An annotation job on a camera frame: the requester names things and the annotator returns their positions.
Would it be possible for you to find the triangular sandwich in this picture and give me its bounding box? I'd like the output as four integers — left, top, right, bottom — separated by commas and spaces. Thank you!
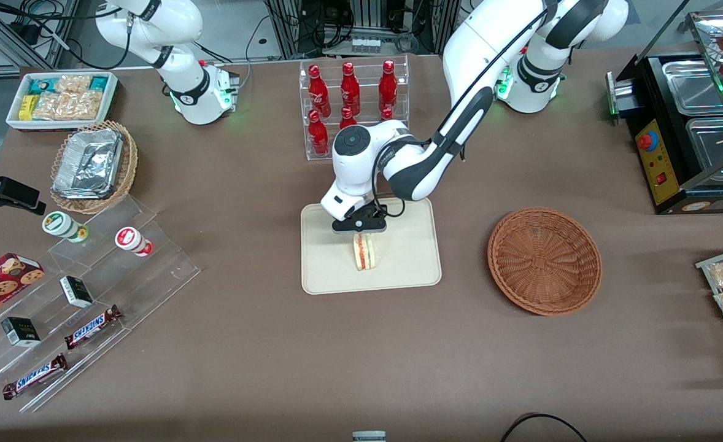
353, 232, 377, 272

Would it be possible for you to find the steel warmer pan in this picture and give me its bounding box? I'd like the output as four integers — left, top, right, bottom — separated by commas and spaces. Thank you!
685, 116, 723, 171
662, 60, 723, 117

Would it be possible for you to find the clear acrylic stepped shelf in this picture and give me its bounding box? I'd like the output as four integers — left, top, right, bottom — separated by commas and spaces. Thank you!
0, 195, 202, 414

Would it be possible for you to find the red lid cup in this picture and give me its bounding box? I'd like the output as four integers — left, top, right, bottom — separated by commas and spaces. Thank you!
114, 227, 154, 258

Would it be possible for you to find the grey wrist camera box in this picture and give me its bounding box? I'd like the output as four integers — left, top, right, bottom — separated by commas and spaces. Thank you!
331, 219, 389, 235

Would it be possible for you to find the clear acrylic bottle rack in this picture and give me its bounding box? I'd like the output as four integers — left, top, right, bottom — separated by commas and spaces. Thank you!
299, 55, 410, 161

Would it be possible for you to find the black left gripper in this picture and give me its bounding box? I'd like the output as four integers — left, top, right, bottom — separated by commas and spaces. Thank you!
337, 206, 388, 222

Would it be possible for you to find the Snickers chocolate bar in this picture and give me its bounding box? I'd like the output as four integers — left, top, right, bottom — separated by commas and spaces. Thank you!
2, 353, 69, 401
64, 304, 123, 351

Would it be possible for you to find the white rectangular snack bin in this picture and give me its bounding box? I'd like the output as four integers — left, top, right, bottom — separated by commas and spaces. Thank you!
6, 71, 119, 132

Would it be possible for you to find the black camera clamp mount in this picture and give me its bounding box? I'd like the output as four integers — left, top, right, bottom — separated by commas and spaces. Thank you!
0, 164, 47, 216

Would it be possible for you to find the brown round wicker basket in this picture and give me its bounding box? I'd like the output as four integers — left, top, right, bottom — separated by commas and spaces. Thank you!
487, 207, 603, 317

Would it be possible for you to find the aluminium foil tray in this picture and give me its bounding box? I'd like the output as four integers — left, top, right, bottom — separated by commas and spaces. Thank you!
52, 128, 123, 201

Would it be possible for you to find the black food warmer machine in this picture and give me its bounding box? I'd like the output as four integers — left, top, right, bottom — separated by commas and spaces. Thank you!
606, 6, 723, 215

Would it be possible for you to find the light wicker basket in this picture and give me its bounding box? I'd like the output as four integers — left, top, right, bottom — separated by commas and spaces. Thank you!
50, 120, 139, 215

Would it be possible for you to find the beige plastic tray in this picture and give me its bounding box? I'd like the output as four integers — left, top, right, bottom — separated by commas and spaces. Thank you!
301, 196, 443, 295

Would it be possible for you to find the black cable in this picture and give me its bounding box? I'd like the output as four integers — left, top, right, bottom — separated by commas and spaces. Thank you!
500, 413, 590, 442

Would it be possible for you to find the green lid cup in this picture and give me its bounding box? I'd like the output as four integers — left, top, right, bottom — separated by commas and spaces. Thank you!
42, 211, 90, 244

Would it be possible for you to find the small black box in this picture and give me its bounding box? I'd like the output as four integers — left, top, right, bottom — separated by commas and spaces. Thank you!
1, 317, 42, 348
59, 276, 95, 309

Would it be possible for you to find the clear rice cracker bag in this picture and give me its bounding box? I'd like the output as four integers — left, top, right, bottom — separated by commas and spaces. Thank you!
33, 75, 103, 122

